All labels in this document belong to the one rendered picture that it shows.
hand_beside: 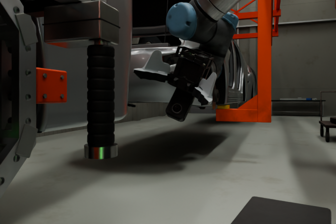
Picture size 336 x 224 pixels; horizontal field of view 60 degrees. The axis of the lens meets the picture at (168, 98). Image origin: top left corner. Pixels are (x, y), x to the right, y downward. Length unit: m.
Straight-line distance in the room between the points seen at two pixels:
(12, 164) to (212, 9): 0.48
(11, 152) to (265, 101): 3.42
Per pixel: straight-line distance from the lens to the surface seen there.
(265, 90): 3.78
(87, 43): 0.41
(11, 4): 0.59
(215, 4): 0.63
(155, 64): 0.58
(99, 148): 0.38
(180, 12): 0.64
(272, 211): 1.41
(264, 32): 3.86
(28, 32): 0.60
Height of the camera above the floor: 0.83
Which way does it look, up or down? level
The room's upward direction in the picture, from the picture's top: straight up
